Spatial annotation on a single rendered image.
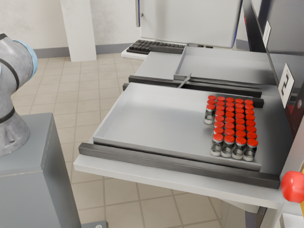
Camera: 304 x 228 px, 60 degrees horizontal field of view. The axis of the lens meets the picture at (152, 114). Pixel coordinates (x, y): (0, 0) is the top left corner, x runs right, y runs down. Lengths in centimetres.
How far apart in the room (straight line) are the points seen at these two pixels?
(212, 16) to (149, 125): 83
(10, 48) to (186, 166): 58
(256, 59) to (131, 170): 70
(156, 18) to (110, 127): 89
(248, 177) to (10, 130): 59
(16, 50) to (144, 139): 45
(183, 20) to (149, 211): 103
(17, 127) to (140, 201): 98
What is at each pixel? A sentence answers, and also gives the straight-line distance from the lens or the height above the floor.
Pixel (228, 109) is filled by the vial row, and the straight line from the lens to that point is 65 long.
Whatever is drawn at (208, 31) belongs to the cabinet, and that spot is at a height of 88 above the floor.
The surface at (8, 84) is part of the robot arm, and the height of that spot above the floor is 95.
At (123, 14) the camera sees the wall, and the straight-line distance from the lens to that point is 343.
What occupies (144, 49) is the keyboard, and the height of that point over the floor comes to 83.
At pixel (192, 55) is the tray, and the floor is 88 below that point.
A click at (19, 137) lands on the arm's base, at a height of 82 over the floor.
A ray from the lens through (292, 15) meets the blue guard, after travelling 66.
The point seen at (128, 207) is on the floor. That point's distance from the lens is 158.
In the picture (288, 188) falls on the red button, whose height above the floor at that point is 100.
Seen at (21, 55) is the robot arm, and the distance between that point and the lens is 84.
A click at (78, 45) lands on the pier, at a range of 332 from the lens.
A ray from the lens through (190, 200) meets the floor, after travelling 162.
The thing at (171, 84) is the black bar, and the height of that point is 89.
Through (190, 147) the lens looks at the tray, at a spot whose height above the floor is 88.
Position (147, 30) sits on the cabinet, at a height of 85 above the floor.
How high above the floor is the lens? 127
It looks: 34 degrees down
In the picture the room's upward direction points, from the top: straight up
